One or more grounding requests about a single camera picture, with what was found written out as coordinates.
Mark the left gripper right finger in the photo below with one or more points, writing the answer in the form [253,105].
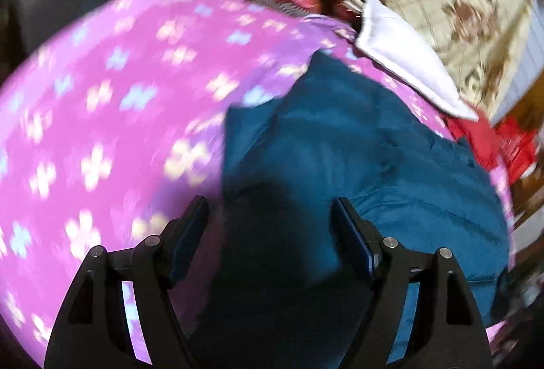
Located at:
[447,330]

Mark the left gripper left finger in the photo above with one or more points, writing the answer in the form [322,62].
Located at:
[91,328]

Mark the dark blue puffer jacket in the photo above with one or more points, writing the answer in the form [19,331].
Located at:
[283,295]

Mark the red cushion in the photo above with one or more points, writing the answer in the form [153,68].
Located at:
[479,136]

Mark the pink floral bed sheet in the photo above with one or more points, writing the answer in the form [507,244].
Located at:
[114,125]

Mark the white pillow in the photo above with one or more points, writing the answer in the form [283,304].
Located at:
[389,40]

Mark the cream floral quilt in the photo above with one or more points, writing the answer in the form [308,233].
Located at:
[480,42]

